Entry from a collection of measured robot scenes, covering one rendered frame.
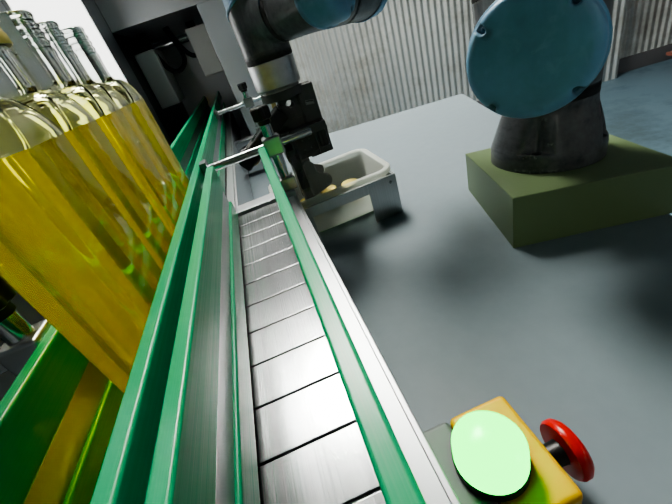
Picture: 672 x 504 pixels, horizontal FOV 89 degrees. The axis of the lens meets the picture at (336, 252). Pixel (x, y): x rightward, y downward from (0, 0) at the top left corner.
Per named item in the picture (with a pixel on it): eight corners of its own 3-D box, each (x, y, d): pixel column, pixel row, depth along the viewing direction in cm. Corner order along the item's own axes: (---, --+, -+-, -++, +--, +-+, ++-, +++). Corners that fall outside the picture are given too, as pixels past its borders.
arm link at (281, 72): (248, 69, 51) (246, 67, 58) (260, 101, 53) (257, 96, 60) (295, 52, 52) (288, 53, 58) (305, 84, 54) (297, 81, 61)
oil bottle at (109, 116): (172, 285, 41) (37, 96, 29) (217, 266, 41) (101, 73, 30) (164, 314, 36) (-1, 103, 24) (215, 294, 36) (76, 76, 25)
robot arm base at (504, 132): (557, 131, 59) (563, 68, 54) (636, 152, 46) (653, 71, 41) (473, 155, 59) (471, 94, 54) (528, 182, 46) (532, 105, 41)
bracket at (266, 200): (253, 240, 59) (235, 205, 55) (305, 220, 59) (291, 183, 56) (255, 250, 56) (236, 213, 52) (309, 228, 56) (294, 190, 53)
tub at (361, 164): (281, 218, 78) (266, 183, 73) (371, 181, 80) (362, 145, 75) (293, 254, 63) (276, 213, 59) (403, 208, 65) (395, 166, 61)
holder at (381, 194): (260, 228, 78) (245, 198, 74) (371, 184, 80) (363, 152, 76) (267, 266, 63) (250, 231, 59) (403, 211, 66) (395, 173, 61)
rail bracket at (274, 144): (225, 209, 55) (184, 132, 48) (322, 171, 56) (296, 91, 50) (224, 216, 52) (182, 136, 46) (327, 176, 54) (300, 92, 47)
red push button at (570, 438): (511, 424, 24) (553, 404, 25) (512, 451, 26) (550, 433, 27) (557, 482, 21) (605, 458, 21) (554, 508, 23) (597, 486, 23)
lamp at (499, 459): (439, 442, 23) (433, 418, 22) (497, 414, 24) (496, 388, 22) (480, 516, 20) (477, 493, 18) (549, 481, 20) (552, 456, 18)
